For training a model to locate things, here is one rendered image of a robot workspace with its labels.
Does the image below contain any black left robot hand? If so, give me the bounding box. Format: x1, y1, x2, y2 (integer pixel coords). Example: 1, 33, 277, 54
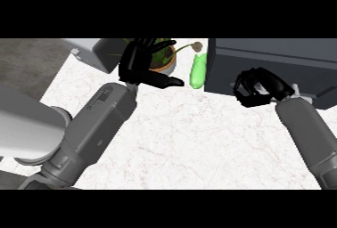
116, 37, 186, 90

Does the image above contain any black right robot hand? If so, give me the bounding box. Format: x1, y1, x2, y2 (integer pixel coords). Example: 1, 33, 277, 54
231, 67, 295, 109

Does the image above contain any dark grey drawer cabinet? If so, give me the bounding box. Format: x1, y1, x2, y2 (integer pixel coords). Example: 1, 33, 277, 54
202, 37, 337, 110

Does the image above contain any tall green translucent cup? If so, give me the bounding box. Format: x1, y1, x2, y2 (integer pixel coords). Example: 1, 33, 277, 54
187, 53, 209, 90

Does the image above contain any potted plant in terracotta pot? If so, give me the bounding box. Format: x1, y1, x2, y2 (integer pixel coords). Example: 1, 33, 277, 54
109, 37, 205, 75

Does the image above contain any grey box appliance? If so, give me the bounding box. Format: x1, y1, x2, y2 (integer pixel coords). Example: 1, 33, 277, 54
60, 37, 134, 75

